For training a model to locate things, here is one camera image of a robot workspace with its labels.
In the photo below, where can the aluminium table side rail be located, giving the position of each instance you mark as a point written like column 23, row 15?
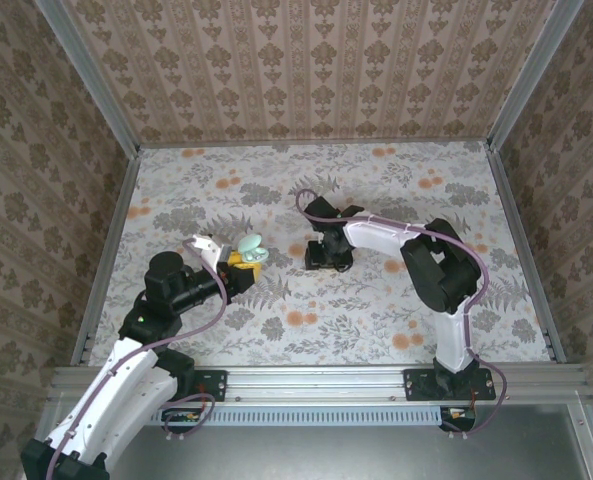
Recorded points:
column 128, row 175
column 509, row 200

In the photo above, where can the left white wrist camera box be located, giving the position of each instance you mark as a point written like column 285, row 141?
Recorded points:
column 208, row 252

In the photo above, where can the aluminium frame corner post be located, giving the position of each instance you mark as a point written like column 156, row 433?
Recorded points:
column 528, row 75
column 91, row 75

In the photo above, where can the floral patterned table cover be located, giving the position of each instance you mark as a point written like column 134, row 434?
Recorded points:
column 326, row 340

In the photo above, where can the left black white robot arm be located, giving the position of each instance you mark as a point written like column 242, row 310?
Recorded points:
column 106, row 400

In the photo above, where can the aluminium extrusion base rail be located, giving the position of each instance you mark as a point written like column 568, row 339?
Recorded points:
column 316, row 385

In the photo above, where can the mint green earbud charging case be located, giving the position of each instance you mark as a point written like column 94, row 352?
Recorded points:
column 248, row 243

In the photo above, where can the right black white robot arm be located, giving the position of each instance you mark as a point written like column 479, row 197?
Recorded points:
column 376, row 235

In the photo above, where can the grey metal sheet panel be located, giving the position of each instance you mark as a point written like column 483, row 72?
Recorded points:
column 326, row 455

